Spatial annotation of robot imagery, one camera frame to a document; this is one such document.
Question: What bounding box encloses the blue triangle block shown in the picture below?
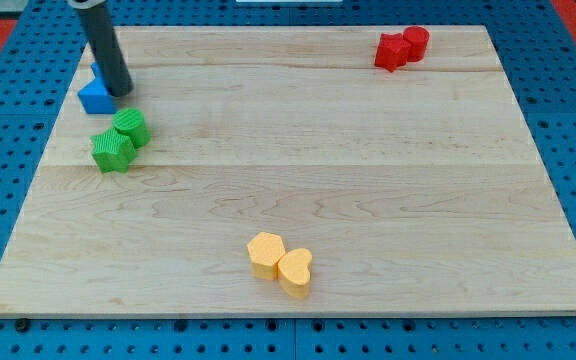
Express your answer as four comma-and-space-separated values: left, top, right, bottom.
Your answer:
77, 78, 116, 115

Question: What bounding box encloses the light wooden board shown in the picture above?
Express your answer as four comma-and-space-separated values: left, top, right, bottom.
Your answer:
0, 26, 576, 319

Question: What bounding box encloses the yellow hexagon block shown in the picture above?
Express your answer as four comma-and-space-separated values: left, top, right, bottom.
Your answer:
247, 232, 286, 281

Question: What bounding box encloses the yellow heart block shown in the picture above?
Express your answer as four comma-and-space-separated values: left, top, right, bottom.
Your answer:
278, 248, 313, 299

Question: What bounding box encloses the red star block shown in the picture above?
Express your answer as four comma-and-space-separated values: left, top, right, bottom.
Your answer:
374, 33, 411, 72

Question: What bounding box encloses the green cylinder block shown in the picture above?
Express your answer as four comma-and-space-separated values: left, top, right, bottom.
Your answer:
112, 108, 151, 148

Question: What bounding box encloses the green star block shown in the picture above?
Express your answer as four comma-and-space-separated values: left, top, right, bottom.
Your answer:
90, 127, 137, 173

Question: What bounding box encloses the red cylinder block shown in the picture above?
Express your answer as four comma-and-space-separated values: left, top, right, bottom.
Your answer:
403, 26, 430, 62

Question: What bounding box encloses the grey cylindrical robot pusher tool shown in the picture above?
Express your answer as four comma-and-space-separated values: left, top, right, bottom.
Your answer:
67, 0, 134, 98

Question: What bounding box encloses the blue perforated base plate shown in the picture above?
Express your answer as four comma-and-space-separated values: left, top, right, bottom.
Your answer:
0, 1, 576, 359

